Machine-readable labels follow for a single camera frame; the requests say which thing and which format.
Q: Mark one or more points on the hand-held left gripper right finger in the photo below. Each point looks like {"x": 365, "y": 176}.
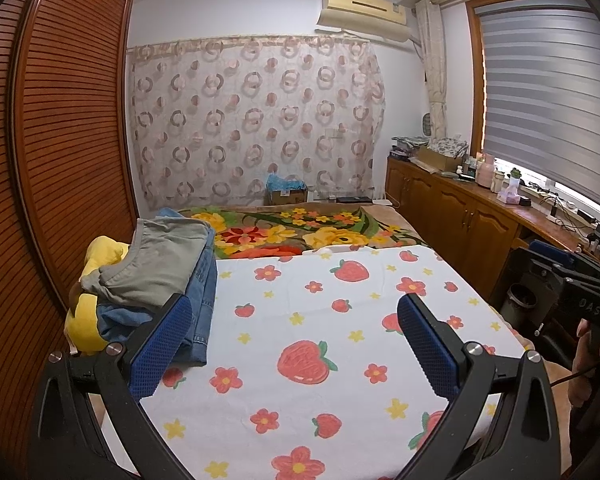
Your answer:
{"x": 427, "y": 350}

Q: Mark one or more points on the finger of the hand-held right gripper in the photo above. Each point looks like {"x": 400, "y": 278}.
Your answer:
{"x": 545, "y": 290}
{"x": 550, "y": 250}

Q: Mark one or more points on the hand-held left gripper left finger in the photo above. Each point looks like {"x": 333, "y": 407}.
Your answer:
{"x": 162, "y": 350}

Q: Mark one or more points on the grey-green pants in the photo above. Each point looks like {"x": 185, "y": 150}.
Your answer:
{"x": 165, "y": 260}

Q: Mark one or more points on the person's right hand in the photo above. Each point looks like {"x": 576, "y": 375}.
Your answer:
{"x": 587, "y": 365}

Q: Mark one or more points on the grey trash bin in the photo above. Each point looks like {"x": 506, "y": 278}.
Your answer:
{"x": 517, "y": 302}

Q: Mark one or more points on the folded blue jeans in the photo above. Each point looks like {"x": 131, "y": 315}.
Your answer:
{"x": 200, "y": 320}

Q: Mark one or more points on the strawberry printed white sheet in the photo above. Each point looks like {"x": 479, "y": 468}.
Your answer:
{"x": 370, "y": 320}

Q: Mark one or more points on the pink tissue pack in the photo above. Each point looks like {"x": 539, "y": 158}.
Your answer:
{"x": 510, "y": 196}

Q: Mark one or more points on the yellow garment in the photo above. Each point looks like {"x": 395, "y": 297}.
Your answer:
{"x": 87, "y": 332}

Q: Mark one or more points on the small green plant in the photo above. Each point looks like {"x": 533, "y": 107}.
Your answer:
{"x": 516, "y": 175}

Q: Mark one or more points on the pink bottle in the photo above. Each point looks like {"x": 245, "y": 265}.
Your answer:
{"x": 486, "y": 172}

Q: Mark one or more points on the long wooden cabinet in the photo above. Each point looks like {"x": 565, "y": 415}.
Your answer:
{"x": 450, "y": 215}

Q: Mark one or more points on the open cardboard box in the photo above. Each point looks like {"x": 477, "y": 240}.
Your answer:
{"x": 437, "y": 160}

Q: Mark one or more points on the floral printed cloth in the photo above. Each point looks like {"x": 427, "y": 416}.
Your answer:
{"x": 450, "y": 145}

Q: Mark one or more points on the grey striped window blind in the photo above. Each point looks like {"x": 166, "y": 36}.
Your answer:
{"x": 550, "y": 100}

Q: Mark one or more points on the black flat box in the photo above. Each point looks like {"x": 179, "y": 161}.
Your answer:
{"x": 357, "y": 199}

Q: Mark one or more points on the floral blanket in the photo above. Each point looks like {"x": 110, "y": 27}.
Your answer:
{"x": 280, "y": 230}

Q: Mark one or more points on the small white fan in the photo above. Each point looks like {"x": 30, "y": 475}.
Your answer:
{"x": 427, "y": 126}

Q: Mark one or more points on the stack of folded cloths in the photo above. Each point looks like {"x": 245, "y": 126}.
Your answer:
{"x": 407, "y": 146}

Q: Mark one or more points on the small cardboard box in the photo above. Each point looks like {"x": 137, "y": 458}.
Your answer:
{"x": 286, "y": 197}

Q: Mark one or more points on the tied cream curtain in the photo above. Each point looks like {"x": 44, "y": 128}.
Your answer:
{"x": 432, "y": 60}

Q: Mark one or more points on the wooden louvered wardrobe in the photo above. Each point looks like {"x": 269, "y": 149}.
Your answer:
{"x": 65, "y": 135}

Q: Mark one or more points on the circle patterned sheer curtain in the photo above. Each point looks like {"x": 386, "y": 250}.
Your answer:
{"x": 255, "y": 120}

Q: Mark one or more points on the cream wall air conditioner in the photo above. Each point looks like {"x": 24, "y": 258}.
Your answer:
{"x": 362, "y": 12}

